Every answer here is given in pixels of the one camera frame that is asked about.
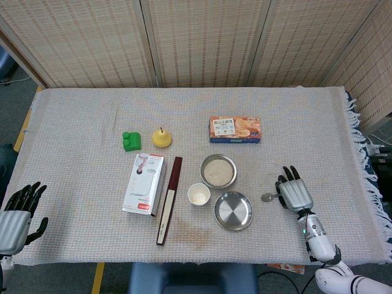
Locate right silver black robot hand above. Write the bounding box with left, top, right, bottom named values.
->
left=274, top=165, right=315, bottom=214

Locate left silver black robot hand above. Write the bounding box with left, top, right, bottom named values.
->
left=0, top=181, right=49, bottom=257

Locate small steel spoon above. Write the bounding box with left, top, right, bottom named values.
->
left=260, top=192, right=284, bottom=203

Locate stainless steel plate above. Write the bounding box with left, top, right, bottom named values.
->
left=213, top=191, right=254, bottom=232

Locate stainless steel bowl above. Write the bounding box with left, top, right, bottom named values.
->
left=199, top=153, right=238, bottom=190

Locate white paper cup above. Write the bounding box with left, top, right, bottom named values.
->
left=187, top=183, right=211, bottom=206

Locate dark teal padded object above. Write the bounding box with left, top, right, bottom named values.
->
left=0, top=143, right=18, bottom=197

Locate orange printed package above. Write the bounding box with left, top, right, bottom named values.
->
left=265, top=263, right=306, bottom=275

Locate white power strip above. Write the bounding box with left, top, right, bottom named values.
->
left=366, top=134, right=382, bottom=156

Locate blue orange cookie box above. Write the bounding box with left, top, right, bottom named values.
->
left=209, top=116, right=263, bottom=145

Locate black box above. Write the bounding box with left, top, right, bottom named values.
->
left=369, top=146, right=392, bottom=190

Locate beige waffle weave tablecloth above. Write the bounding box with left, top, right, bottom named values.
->
left=1, top=85, right=392, bottom=267

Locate dark red long box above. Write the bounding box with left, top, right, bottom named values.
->
left=156, top=156, right=184, bottom=246

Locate blue padded chair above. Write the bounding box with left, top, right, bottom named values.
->
left=128, top=262, right=260, bottom=294

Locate white desk lamp box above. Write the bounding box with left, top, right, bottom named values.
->
left=121, top=153, right=168, bottom=217

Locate woven folding screen panel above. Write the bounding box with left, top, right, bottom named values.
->
left=321, top=0, right=392, bottom=132
left=247, top=0, right=383, bottom=88
left=140, top=0, right=272, bottom=88
left=0, top=0, right=160, bottom=89

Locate green toy building block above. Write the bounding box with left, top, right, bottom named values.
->
left=121, top=130, right=143, bottom=153

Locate yellow toy pear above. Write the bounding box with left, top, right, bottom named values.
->
left=151, top=127, right=173, bottom=149

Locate blue office chair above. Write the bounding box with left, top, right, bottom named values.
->
left=0, top=45, right=16, bottom=81

